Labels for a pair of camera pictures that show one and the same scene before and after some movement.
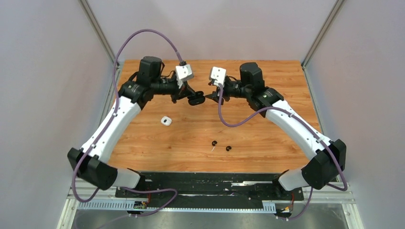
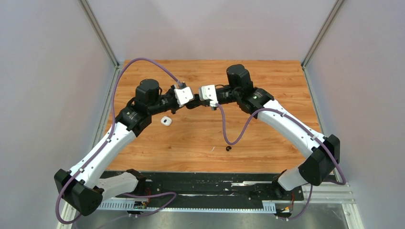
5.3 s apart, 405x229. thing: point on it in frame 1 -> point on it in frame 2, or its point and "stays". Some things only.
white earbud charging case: x=166 y=120 stays
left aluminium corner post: x=89 y=10 stays
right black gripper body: x=232 y=88 stays
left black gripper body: x=172 y=88 -> x=166 y=101
